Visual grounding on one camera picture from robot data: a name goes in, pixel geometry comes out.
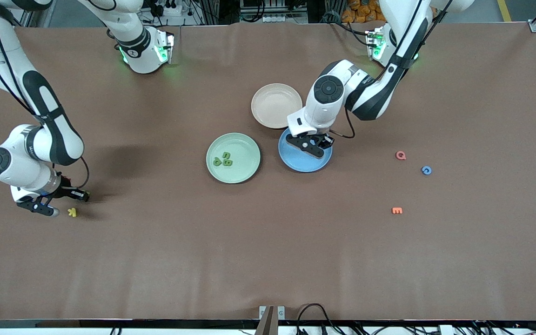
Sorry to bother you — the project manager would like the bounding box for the blue round plate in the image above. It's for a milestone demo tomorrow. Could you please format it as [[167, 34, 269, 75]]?
[[278, 128, 333, 173]]

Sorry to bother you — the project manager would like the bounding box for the beige round plate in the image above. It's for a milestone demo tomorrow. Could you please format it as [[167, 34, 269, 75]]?
[[251, 83, 303, 129]]

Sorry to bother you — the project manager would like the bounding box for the green round plate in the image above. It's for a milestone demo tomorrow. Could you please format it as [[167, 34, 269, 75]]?
[[206, 133, 261, 184]]

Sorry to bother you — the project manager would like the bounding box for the brown table cover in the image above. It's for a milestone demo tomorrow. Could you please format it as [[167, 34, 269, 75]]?
[[0, 22, 536, 322]]

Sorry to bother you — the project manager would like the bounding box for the bag of orange fruit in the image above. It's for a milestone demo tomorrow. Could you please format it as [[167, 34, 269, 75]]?
[[342, 0, 387, 24]]

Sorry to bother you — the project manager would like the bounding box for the black table edge strip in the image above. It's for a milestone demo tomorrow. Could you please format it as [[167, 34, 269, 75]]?
[[0, 319, 536, 329]]

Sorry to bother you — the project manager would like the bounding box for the white power strip with plugs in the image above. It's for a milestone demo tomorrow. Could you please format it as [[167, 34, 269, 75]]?
[[149, 0, 184, 17]]

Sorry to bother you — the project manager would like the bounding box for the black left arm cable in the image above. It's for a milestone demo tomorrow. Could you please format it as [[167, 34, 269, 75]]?
[[317, 0, 452, 150]]

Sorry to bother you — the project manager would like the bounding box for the black looped cable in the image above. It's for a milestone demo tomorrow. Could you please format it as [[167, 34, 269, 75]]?
[[296, 303, 343, 335]]

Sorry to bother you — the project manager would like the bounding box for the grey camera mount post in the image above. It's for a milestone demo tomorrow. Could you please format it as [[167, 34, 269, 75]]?
[[254, 305, 286, 335]]

